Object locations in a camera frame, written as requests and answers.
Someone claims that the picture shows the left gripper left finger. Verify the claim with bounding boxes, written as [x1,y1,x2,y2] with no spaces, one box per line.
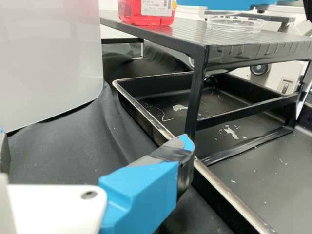
[0,126,12,174]

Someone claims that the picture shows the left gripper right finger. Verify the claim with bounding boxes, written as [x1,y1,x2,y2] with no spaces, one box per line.
[98,133,196,234]

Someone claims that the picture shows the petri dish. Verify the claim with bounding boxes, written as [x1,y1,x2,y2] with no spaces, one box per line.
[206,14,266,34]

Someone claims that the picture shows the white box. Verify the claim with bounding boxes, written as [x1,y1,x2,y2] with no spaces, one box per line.
[0,0,105,134]

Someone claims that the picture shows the black tray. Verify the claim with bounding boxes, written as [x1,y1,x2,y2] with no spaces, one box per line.
[112,71,312,234]

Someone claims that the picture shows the black platform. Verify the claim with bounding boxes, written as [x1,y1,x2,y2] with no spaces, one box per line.
[99,9,312,167]

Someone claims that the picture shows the cream microscope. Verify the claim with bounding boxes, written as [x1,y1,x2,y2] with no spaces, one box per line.
[204,0,312,98]

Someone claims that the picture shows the red liquid bottle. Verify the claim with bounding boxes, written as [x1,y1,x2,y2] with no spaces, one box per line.
[117,0,176,27]

